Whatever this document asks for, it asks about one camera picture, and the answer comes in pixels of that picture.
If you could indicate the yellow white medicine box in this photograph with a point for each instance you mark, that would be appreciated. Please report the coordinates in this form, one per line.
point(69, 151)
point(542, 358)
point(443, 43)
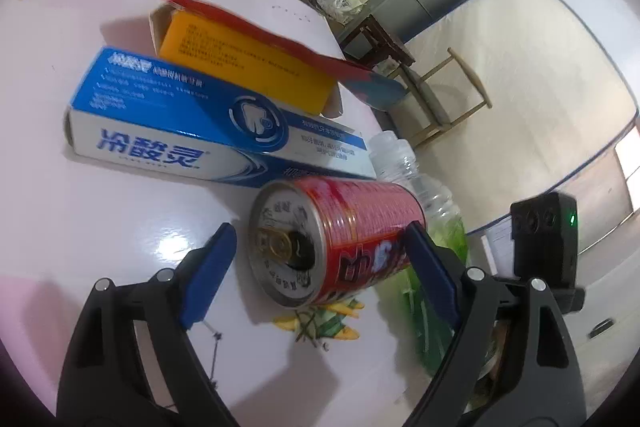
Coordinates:
point(240, 57)

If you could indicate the cream mattress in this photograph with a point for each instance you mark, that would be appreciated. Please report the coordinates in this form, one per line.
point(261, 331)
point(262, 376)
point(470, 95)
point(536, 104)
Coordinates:
point(540, 97)

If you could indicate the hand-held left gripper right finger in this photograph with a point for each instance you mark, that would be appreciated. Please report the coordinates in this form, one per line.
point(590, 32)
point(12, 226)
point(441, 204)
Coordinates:
point(435, 279)

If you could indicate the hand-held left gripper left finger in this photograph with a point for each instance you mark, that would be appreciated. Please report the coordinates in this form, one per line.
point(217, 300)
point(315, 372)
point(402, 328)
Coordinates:
point(210, 279)

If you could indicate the red snack bag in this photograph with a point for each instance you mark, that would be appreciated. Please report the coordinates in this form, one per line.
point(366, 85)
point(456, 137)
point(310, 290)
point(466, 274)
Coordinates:
point(370, 87)

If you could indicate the dark wooden stool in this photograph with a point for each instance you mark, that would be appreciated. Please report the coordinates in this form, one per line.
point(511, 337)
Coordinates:
point(380, 39)

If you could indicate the red drink can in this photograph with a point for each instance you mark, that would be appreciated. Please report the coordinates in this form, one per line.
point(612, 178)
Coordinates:
point(350, 232)

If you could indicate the green plastic bottle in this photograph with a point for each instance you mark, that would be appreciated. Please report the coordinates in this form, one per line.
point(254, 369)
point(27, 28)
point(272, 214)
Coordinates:
point(435, 202)

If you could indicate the wooden chair dark seat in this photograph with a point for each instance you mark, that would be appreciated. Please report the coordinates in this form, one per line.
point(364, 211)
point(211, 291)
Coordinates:
point(430, 94)

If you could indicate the blue white toothpaste box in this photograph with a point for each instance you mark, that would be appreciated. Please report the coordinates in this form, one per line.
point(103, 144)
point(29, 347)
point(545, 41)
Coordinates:
point(200, 122)

